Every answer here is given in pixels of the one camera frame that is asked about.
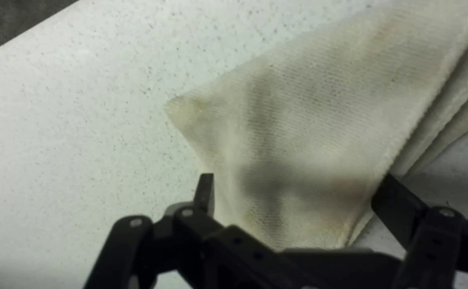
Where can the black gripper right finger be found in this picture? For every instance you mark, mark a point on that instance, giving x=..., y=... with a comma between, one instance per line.
x=435, y=237

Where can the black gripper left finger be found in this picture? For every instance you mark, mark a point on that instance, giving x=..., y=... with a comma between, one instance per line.
x=185, y=239

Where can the cream white table cloth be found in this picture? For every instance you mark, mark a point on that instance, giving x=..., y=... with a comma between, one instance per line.
x=300, y=136

